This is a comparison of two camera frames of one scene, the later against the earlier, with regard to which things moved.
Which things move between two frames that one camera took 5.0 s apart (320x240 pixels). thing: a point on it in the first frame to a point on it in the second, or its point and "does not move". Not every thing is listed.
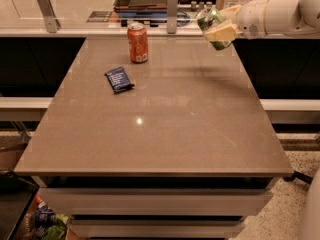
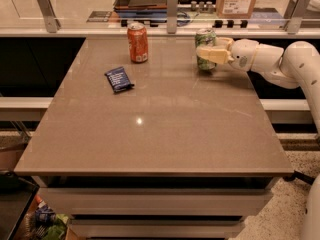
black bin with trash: [23, 214] does not move
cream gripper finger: [224, 33] to [218, 55]
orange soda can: [138, 42] does not move
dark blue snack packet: [118, 79] does not move
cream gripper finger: [231, 11] to [224, 43]
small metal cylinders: [201, 4] does not move
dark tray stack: [142, 3] does not move
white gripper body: [250, 18] to [242, 54]
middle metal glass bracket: [172, 10] does not move
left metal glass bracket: [51, 20] does not move
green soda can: [205, 17] to [205, 37]
